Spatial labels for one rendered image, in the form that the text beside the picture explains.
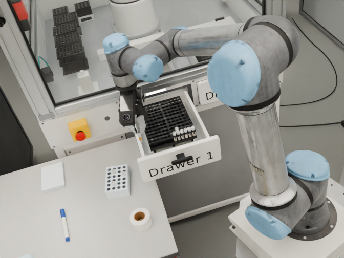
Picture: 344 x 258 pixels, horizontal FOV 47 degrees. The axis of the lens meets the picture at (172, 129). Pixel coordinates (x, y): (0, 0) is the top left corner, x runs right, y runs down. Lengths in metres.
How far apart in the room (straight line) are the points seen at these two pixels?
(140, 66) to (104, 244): 0.62
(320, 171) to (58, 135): 1.02
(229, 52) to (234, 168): 1.35
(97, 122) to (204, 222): 0.94
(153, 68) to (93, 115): 0.58
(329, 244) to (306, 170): 0.25
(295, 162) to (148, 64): 0.47
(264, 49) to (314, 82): 2.38
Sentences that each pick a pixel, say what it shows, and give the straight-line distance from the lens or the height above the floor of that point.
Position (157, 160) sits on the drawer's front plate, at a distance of 1.36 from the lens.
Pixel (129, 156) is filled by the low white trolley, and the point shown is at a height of 0.76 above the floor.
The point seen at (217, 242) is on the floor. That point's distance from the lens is 2.21.
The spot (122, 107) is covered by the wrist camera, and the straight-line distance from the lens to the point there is 1.24.
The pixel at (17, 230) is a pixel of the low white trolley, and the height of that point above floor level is 0.76.
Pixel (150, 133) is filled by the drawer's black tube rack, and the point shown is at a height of 0.90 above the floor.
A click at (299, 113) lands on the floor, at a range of 2.88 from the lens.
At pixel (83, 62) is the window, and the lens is 1.50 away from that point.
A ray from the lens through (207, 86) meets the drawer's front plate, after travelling 1.63.
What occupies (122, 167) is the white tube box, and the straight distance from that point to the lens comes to 1.53.
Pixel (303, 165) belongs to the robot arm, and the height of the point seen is 1.06.
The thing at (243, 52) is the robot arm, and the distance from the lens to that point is 0.77.
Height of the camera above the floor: 1.88
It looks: 42 degrees down
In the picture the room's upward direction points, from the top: 11 degrees counter-clockwise
